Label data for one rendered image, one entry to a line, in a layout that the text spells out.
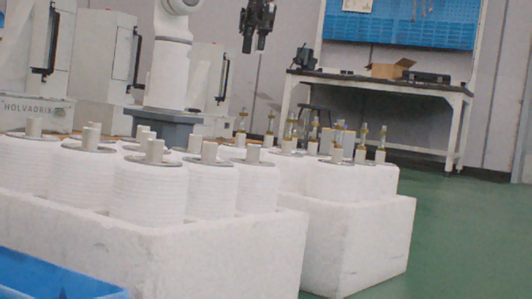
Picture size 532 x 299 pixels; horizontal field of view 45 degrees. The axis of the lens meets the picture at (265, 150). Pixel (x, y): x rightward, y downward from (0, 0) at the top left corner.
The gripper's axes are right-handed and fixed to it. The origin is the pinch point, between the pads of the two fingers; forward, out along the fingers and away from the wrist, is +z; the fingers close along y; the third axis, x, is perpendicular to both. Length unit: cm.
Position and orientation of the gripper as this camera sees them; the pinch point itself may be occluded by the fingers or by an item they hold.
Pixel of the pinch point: (252, 47)
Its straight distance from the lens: 143.2
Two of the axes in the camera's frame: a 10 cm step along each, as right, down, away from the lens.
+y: 4.4, 1.1, -8.9
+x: 8.9, 0.9, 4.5
